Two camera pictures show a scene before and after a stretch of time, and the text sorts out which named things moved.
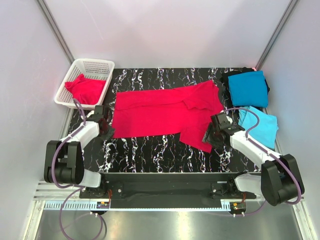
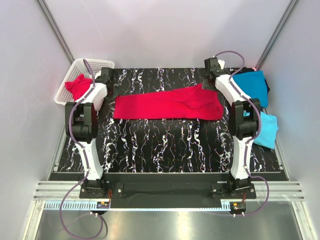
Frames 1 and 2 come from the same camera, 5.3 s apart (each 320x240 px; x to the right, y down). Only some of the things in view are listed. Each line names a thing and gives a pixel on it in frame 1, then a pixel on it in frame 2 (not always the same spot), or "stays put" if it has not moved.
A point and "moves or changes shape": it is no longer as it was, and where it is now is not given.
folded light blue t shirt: x=265 y=132 stays put
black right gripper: x=210 y=129 -> x=205 y=86
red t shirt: x=187 y=110 moves or changes shape
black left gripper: x=109 y=134 -> x=116 y=94
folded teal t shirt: x=249 y=89 stays put
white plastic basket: x=93 y=69 stays put
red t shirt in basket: x=86 y=91 stays put
